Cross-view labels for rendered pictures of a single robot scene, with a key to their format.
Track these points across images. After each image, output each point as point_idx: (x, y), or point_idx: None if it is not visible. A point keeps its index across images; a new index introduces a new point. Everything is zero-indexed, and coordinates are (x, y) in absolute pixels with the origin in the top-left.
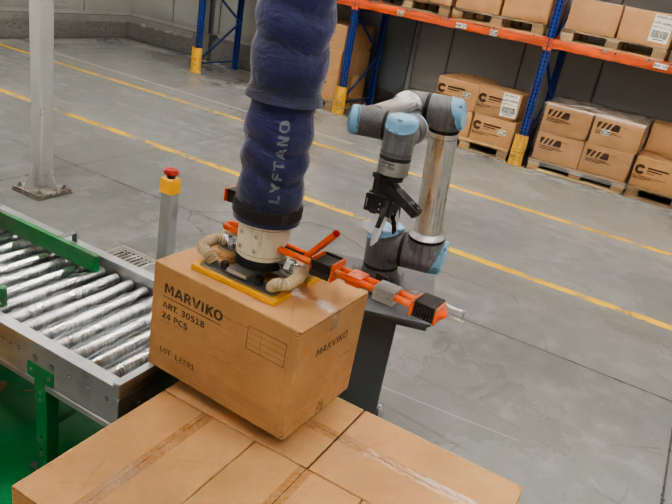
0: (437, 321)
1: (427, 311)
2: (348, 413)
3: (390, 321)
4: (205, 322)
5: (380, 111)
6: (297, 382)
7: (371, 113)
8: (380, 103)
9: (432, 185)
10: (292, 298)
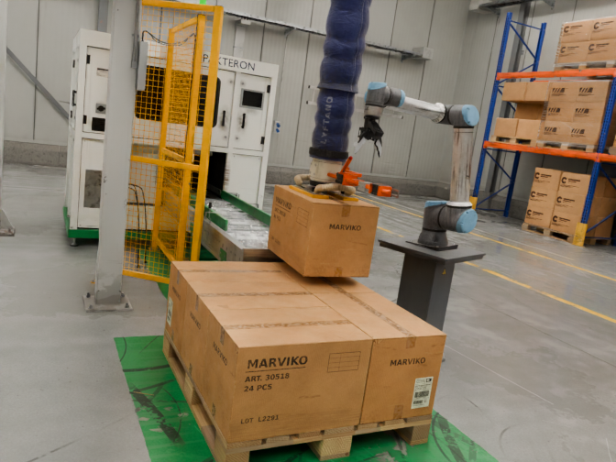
0: (382, 195)
1: (377, 189)
2: (363, 290)
3: (423, 257)
4: (285, 213)
5: None
6: (313, 237)
7: None
8: None
9: (455, 164)
10: (327, 199)
